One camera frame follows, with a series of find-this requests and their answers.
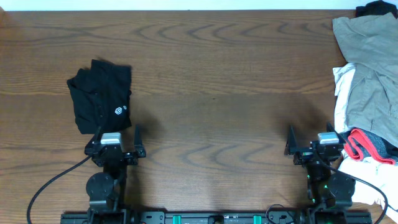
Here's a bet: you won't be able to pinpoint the white crumpled garment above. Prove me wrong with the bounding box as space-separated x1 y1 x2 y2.
333 63 397 222

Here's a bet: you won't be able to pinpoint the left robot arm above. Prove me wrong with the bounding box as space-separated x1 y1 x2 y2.
84 126 146 224

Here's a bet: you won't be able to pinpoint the black folded polo shirt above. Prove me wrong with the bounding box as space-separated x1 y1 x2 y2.
67 59 132 134

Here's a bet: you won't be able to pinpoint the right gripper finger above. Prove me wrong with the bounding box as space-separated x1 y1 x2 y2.
326 122 345 144
286 126 299 152

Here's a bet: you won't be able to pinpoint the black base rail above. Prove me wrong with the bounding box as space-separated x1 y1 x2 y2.
60 209 373 224

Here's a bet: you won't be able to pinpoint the black garment at right edge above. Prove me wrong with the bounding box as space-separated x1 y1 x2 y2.
355 0 397 19

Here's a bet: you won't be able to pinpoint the khaki green shorts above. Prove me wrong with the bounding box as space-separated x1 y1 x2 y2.
332 13 397 146

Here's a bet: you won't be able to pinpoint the grey garment with red trim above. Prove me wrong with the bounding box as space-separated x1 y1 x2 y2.
340 128 397 165

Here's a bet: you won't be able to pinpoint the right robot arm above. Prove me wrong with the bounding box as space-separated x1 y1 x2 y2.
285 123 355 224

